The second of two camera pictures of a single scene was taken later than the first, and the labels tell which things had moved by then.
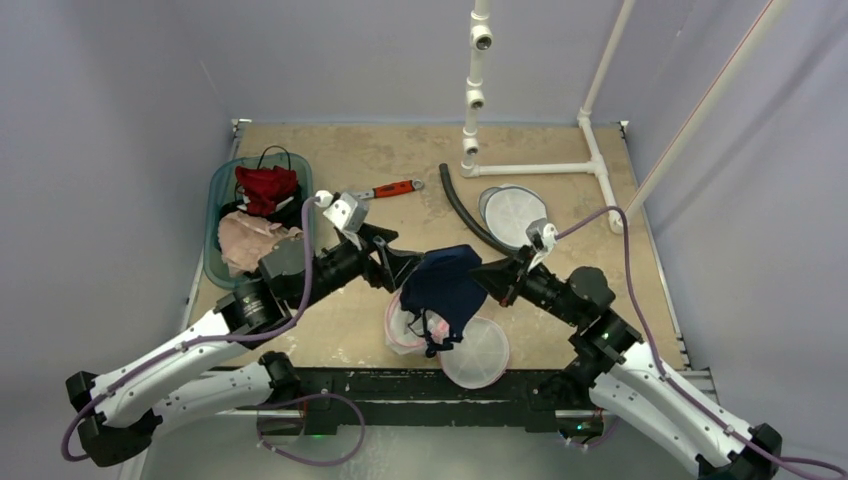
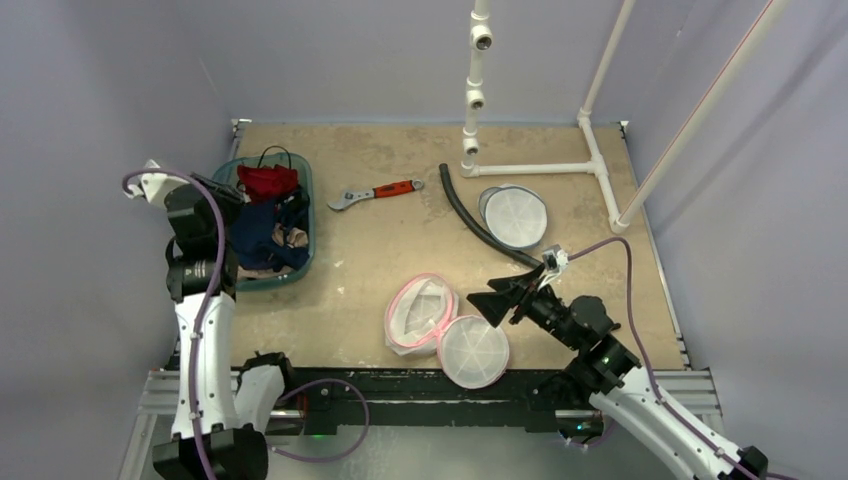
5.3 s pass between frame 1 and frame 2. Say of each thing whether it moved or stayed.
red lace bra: stayed
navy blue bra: moved
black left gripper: moved
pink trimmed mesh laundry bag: stayed
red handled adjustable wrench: stayed
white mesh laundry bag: stayed
